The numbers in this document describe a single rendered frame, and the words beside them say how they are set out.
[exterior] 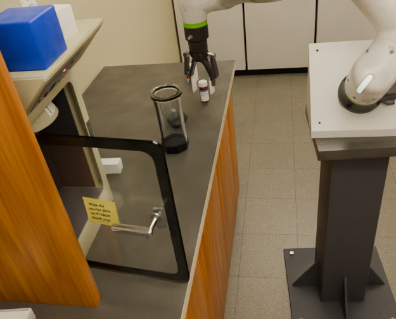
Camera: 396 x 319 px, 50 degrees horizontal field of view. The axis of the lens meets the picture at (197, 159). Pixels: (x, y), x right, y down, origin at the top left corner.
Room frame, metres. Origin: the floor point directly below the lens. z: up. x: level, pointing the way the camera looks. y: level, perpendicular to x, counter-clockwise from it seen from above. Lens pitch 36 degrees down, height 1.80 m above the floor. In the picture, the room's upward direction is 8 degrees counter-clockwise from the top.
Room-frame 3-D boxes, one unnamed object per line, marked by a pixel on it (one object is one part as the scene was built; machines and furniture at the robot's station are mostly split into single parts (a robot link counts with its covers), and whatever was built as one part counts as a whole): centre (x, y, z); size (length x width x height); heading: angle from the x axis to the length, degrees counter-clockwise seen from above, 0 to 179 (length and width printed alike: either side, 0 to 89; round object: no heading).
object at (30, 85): (0.89, 0.27, 1.46); 0.32 x 0.11 x 0.10; 166
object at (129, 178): (0.69, 0.20, 1.19); 0.30 x 0.01 x 0.40; 68
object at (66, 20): (0.94, 0.25, 1.54); 0.05 x 0.05 x 0.06; 64
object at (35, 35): (0.81, 0.29, 1.55); 0.10 x 0.10 x 0.09; 76
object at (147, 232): (0.64, 0.14, 1.20); 0.10 x 0.05 x 0.03; 68
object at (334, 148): (1.27, -0.59, 0.92); 0.32 x 0.32 x 0.04; 81
